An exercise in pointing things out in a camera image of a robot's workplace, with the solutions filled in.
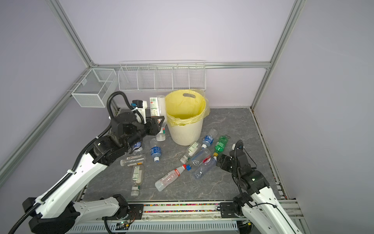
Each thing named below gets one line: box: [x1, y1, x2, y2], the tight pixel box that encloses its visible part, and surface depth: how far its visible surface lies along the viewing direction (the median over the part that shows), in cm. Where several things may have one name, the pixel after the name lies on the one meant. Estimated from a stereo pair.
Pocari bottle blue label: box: [150, 146, 162, 156], surface depth 93 cm
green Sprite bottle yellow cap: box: [213, 135, 229, 157], surface depth 96 cm
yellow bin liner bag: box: [165, 89, 211, 128], surface depth 92 cm
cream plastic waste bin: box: [165, 89, 206, 147], surface depth 91 cm
